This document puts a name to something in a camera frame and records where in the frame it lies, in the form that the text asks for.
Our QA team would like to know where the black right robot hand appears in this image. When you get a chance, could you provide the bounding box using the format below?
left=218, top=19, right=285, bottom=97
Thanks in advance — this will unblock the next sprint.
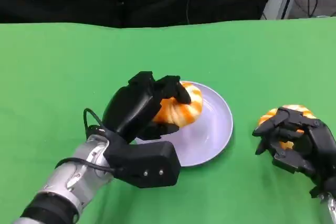
left=251, top=107, right=336, bottom=198

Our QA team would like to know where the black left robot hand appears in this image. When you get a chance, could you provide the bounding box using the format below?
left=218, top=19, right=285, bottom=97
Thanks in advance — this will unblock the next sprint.
left=102, top=71, right=192, bottom=145

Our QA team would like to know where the orange and white bread roll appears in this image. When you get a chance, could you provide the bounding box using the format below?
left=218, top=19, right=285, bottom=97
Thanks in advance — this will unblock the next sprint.
left=152, top=82, right=204, bottom=127
left=258, top=104, right=317, bottom=151

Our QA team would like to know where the lilac plate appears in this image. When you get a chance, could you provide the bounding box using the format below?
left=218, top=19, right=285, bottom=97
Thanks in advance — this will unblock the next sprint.
left=135, top=81, right=234, bottom=167

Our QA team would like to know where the green table cloth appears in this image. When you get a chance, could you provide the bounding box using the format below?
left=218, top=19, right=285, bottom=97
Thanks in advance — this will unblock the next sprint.
left=0, top=16, right=336, bottom=224

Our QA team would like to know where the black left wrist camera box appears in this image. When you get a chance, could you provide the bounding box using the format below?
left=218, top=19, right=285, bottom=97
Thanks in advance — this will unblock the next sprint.
left=103, top=141, right=181, bottom=188

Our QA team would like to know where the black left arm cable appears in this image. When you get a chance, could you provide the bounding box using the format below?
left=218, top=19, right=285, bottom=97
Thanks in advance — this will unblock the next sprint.
left=55, top=108, right=124, bottom=177

